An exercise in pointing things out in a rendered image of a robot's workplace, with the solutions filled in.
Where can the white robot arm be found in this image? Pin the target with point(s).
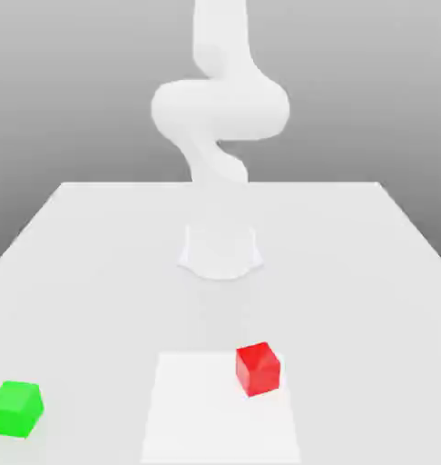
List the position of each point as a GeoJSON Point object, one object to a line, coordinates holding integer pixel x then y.
{"type": "Point", "coordinates": [220, 109]}

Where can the small red cube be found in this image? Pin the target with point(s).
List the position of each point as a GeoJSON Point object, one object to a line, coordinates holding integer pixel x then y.
{"type": "Point", "coordinates": [258, 370]}

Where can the small green cube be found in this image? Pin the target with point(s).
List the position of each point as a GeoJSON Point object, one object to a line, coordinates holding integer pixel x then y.
{"type": "Point", "coordinates": [15, 408]}

